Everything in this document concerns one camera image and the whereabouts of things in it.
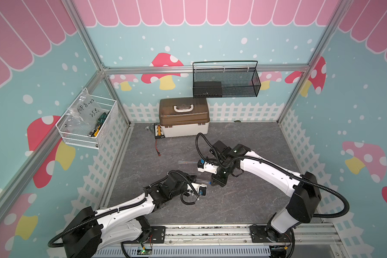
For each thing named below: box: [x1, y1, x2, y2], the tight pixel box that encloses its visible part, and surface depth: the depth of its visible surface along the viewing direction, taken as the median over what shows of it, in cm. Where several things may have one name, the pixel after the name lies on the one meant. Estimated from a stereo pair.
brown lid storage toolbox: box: [158, 96, 211, 138], surface depth 103 cm
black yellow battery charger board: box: [153, 122, 166, 140], surface depth 114 cm
